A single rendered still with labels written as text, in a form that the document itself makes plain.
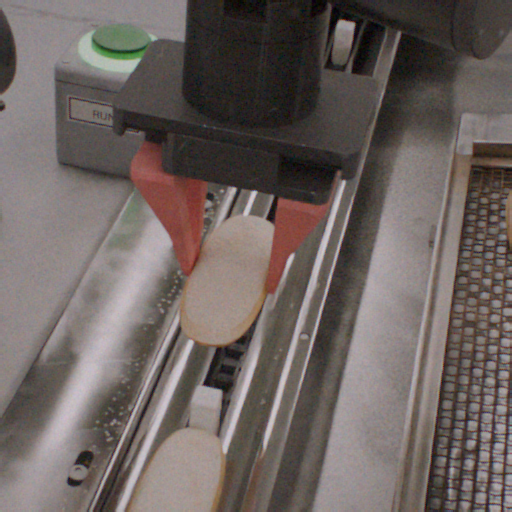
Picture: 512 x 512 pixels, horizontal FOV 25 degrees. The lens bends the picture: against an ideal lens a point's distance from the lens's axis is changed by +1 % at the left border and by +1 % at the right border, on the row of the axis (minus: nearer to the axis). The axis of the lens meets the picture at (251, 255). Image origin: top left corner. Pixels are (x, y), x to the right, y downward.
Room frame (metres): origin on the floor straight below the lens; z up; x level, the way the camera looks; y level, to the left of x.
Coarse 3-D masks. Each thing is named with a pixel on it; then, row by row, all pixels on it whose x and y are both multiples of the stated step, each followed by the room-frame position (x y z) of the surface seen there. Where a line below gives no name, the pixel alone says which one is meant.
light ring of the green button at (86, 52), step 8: (80, 40) 0.67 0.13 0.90; (88, 40) 0.67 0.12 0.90; (152, 40) 0.69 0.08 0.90; (80, 48) 0.66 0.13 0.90; (88, 48) 0.66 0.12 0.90; (88, 56) 0.65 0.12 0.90; (96, 56) 0.65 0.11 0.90; (96, 64) 0.65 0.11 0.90; (104, 64) 0.65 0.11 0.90; (112, 64) 0.65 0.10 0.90; (120, 64) 0.65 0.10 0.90; (128, 64) 0.65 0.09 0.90; (136, 64) 0.65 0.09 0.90
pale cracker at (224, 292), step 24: (240, 216) 0.46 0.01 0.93; (216, 240) 0.43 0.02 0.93; (240, 240) 0.43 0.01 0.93; (264, 240) 0.44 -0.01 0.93; (216, 264) 0.41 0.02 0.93; (240, 264) 0.42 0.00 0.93; (264, 264) 0.42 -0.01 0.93; (192, 288) 0.40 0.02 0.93; (216, 288) 0.40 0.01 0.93; (240, 288) 0.40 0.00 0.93; (264, 288) 0.41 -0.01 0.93; (192, 312) 0.38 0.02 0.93; (216, 312) 0.38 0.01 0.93; (240, 312) 0.38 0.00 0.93; (192, 336) 0.37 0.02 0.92; (216, 336) 0.37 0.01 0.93; (240, 336) 0.38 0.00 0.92
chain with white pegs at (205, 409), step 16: (352, 16) 0.89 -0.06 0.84; (336, 32) 0.80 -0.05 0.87; (352, 32) 0.80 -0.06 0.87; (336, 48) 0.80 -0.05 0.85; (352, 48) 0.83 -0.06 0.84; (336, 64) 0.80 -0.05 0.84; (256, 320) 0.48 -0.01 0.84; (224, 352) 0.45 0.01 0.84; (240, 352) 0.46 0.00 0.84; (224, 368) 0.45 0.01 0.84; (240, 368) 0.44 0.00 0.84; (224, 384) 0.43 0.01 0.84; (192, 400) 0.39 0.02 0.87; (208, 400) 0.39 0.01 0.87; (224, 400) 0.42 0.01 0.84; (192, 416) 0.38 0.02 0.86; (208, 416) 0.38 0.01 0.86; (224, 416) 0.41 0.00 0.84
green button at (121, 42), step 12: (120, 24) 0.69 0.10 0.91; (96, 36) 0.67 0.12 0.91; (108, 36) 0.67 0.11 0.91; (120, 36) 0.67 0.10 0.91; (132, 36) 0.68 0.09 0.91; (144, 36) 0.68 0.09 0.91; (96, 48) 0.66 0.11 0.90; (108, 48) 0.66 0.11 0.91; (120, 48) 0.66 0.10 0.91; (132, 48) 0.66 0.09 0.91; (144, 48) 0.66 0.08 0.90; (120, 60) 0.65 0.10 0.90; (132, 60) 0.66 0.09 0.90
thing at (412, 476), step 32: (480, 160) 0.59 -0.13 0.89; (448, 192) 0.56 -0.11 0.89; (480, 192) 0.56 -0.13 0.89; (448, 224) 0.53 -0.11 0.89; (448, 256) 0.49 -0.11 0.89; (480, 256) 0.50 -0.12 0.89; (448, 288) 0.47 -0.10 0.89; (480, 288) 0.47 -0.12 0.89; (448, 320) 0.44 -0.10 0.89; (480, 320) 0.44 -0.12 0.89; (416, 352) 0.40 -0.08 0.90; (416, 384) 0.39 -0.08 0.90; (416, 416) 0.37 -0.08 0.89; (448, 416) 0.37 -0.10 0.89; (480, 416) 0.38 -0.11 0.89; (416, 448) 0.35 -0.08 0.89; (448, 448) 0.35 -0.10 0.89; (416, 480) 0.33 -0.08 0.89
